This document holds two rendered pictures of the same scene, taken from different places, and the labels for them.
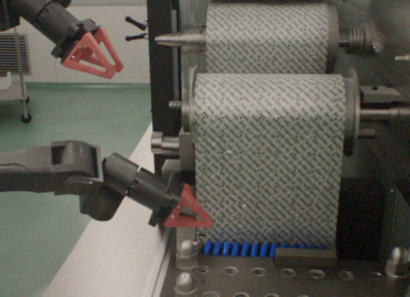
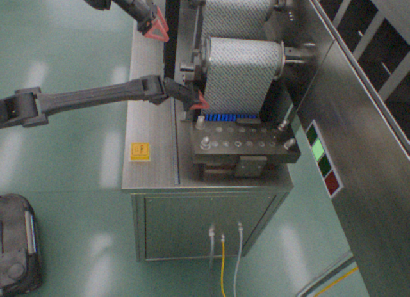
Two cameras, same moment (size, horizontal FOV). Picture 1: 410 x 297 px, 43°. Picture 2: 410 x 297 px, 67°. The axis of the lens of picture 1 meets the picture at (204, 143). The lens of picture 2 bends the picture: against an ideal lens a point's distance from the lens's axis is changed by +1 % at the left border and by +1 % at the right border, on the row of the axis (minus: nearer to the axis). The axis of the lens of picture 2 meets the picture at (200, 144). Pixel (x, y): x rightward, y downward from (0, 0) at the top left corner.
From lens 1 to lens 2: 0.49 m
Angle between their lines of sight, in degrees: 35
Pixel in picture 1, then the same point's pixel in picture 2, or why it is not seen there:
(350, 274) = (265, 129)
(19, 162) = (129, 90)
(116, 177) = (170, 91)
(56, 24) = (138, 13)
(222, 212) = (214, 102)
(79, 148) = (154, 80)
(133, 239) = not seen: hidden behind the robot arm
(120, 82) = not seen: outside the picture
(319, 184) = (258, 93)
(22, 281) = (53, 82)
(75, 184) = (155, 98)
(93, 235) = not seen: hidden behind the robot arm
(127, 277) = (161, 120)
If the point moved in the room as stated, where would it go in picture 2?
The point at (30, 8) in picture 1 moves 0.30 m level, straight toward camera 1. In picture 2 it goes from (124, 2) to (168, 64)
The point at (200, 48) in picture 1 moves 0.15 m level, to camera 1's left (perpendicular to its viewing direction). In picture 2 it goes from (199, 4) to (159, 2)
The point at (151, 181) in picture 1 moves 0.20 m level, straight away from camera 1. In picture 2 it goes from (186, 92) to (172, 57)
